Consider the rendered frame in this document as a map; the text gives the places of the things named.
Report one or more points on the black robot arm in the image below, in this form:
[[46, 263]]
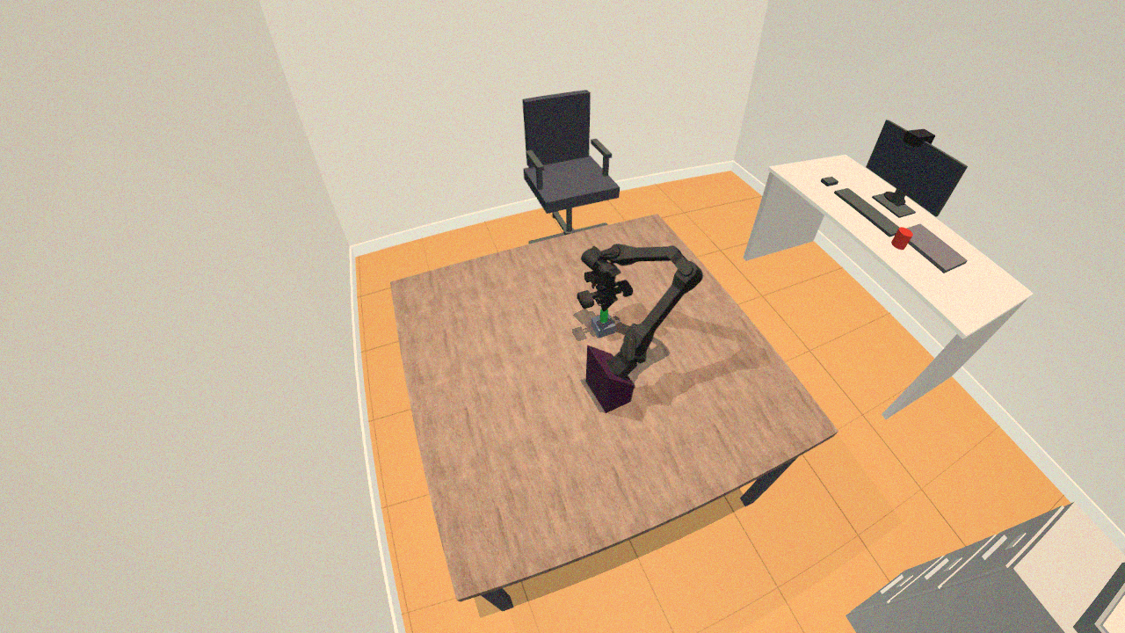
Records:
[[639, 336]]

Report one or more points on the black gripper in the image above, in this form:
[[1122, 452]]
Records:
[[605, 295]]

